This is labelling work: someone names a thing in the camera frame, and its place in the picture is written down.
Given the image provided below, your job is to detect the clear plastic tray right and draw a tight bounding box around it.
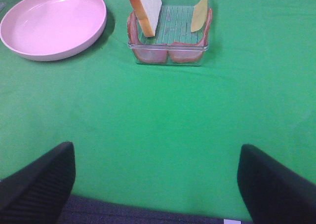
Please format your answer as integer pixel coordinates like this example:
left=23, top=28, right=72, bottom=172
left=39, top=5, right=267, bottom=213
left=128, top=0, right=209, bottom=66

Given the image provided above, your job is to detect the yellow cheese slice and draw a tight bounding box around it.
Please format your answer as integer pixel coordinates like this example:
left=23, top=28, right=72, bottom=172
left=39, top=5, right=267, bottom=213
left=191, top=0, right=208, bottom=33

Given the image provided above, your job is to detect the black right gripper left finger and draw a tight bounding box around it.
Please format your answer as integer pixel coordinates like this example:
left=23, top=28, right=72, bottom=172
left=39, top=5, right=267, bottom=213
left=0, top=142, right=75, bottom=224

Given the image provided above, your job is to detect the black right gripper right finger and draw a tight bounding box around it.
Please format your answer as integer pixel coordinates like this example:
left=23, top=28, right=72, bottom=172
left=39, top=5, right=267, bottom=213
left=237, top=144, right=316, bottom=224

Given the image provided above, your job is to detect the bacon strip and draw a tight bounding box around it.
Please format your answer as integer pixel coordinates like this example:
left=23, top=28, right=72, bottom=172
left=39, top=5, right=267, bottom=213
left=127, top=10, right=168, bottom=64
left=168, top=8, right=213, bottom=64

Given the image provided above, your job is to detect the pink round plate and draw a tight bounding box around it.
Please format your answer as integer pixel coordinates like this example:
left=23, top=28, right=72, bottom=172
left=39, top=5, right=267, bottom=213
left=0, top=0, right=107, bottom=61

